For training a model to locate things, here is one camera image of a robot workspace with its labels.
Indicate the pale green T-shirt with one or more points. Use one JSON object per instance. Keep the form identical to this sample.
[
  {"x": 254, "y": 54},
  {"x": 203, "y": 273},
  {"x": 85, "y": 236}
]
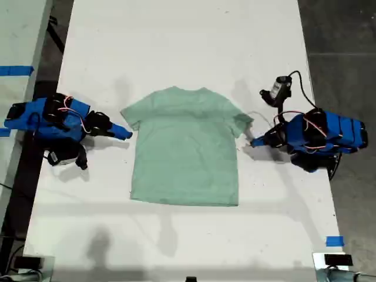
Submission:
[{"x": 185, "y": 152}]

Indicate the small black box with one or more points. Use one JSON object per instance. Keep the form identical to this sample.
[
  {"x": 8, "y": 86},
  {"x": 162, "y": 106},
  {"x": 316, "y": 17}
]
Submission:
[
  {"x": 28, "y": 262},
  {"x": 337, "y": 260}
]

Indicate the small black object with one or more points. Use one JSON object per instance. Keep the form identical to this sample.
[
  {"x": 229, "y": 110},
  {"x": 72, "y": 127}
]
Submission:
[{"x": 191, "y": 279}]

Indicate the black camera stalk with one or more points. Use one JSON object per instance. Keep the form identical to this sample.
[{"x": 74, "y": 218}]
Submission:
[
  {"x": 280, "y": 113},
  {"x": 81, "y": 158}
]

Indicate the short blue tape strip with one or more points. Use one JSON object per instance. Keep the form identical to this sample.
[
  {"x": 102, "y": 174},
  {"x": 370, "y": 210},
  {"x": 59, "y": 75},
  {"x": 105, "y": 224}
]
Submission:
[{"x": 4, "y": 132}]

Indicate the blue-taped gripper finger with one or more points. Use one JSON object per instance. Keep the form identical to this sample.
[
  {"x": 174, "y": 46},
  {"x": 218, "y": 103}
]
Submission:
[
  {"x": 261, "y": 144},
  {"x": 117, "y": 129},
  {"x": 116, "y": 135},
  {"x": 261, "y": 139}
]

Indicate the pale side table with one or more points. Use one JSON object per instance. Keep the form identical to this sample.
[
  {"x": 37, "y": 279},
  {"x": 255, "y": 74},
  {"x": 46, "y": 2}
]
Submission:
[{"x": 17, "y": 35}]

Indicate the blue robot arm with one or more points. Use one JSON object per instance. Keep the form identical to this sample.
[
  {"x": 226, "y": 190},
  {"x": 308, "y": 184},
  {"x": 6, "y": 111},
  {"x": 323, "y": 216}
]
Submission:
[
  {"x": 326, "y": 132},
  {"x": 55, "y": 123}
]

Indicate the long blue tape strip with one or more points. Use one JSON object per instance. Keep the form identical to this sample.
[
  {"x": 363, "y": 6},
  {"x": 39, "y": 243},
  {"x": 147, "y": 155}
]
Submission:
[{"x": 17, "y": 70}]

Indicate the black table clamp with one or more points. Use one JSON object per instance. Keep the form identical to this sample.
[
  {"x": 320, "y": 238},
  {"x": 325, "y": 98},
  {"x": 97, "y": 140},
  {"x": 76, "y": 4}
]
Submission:
[{"x": 335, "y": 167}]

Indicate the black metal bar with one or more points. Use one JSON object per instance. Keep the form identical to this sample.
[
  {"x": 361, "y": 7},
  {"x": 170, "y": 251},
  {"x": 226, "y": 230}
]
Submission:
[{"x": 57, "y": 35}]

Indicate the square blue tape patch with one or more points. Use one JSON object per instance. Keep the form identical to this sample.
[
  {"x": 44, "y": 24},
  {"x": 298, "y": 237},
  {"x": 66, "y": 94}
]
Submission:
[{"x": 335, "y": 241}]

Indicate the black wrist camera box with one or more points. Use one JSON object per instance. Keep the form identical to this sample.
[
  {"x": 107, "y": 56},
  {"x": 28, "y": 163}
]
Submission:
[
  {"x": 277, "y": 89},
  {"x": 57, "y": 158}
]

